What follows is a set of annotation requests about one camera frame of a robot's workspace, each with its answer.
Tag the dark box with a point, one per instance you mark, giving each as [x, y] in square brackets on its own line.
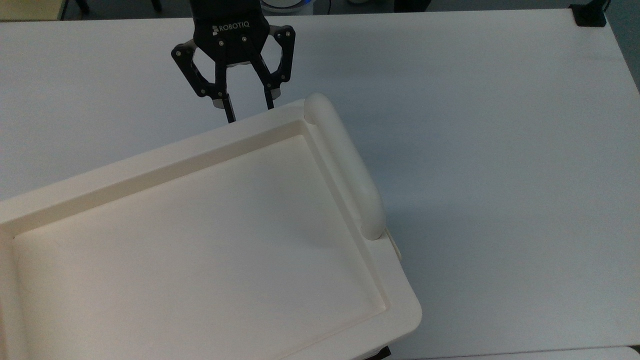
[410, 5]

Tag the black table clamp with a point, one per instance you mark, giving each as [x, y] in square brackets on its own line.
[590, 17]

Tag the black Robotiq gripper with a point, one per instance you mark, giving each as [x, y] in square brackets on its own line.
[230, 35]

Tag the black chair leg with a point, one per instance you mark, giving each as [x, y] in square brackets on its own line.
[83, 6]
[156, 5]

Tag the beige wooden board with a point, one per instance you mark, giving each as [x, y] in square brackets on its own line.
[30, 9]

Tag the blue and white round object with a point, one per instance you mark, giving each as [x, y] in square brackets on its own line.
[287, 6]

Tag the cream plastic cabinet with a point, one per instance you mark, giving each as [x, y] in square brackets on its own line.
[200, 240]

